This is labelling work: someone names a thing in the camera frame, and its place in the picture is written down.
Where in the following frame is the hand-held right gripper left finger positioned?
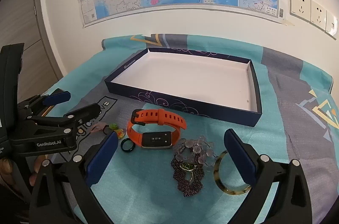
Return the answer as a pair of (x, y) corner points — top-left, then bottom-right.
(29, 131), (119, 224)

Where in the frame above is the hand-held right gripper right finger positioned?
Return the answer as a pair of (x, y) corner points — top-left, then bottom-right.
(224, 129), (313, 224)

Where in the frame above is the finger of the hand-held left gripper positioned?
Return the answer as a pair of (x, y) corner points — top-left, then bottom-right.
(25, 103), (100, 134)
(17, 91), (71, 119)

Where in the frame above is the pink beaded bracelet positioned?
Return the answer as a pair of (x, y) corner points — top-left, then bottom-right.
(90, 122), (109, 134)

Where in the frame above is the dark green ring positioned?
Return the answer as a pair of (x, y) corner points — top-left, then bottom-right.
(121, 137), (136, 153)

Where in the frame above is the tortoiseshell bangle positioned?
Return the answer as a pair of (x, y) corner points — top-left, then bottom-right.
(213, 150), (252, 196)

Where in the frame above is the green pendant with black cord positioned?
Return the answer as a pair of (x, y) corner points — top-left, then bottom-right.
(103, 123), (119, 134)

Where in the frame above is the clear crystal bracelet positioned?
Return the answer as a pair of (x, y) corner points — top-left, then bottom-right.
(175, 135), (216, 166)

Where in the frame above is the gemstone finger ring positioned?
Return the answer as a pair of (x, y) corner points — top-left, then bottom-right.
(179, 163), (198, 181)

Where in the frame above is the orange strap smartwatch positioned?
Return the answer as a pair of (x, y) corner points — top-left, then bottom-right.
(126, 109), (187, 150)

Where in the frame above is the purple beaded bracelet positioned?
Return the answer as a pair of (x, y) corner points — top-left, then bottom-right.
(171, 152), (206, 197)

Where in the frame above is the dark blue box lid tray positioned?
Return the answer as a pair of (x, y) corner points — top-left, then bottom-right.
(104, 48), (263, 128)

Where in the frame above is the person's left hand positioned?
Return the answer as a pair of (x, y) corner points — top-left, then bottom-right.
(0, 157), (44, 187)

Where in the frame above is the grey panel door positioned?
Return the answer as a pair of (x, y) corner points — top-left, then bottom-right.
(0, 0), (64, 82)

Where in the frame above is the teal grey printed tablecloth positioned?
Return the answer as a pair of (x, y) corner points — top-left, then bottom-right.
(16, 33), (334, 224)

